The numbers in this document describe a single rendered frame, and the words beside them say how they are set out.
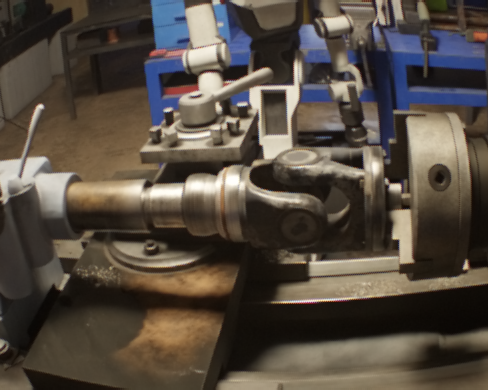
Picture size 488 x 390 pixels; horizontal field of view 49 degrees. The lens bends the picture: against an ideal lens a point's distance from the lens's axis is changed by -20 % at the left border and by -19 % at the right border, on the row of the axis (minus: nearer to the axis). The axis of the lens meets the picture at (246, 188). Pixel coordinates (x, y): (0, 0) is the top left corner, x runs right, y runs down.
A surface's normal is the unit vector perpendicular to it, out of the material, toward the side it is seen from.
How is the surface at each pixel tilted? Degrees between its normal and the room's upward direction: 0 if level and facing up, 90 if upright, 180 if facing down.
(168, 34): 90
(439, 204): 66
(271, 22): 99
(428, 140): 24
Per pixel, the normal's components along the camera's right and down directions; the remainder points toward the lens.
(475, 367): -0.19, -0.24
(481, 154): -0.16, -0.66
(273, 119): -0.25, 0.24
